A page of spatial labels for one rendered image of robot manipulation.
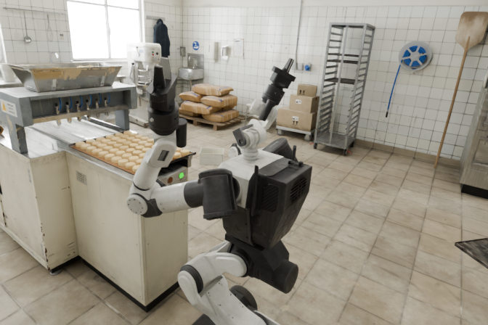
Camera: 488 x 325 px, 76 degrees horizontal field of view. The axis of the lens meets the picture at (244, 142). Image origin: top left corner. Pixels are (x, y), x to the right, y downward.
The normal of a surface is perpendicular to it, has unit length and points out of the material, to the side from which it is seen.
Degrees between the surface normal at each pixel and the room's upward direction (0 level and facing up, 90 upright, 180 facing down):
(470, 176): 88
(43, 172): 90
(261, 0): 90
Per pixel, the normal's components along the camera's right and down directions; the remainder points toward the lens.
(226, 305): 0.33, -0.82
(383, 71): -0.56, 0.23
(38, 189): 0.82, 0.22
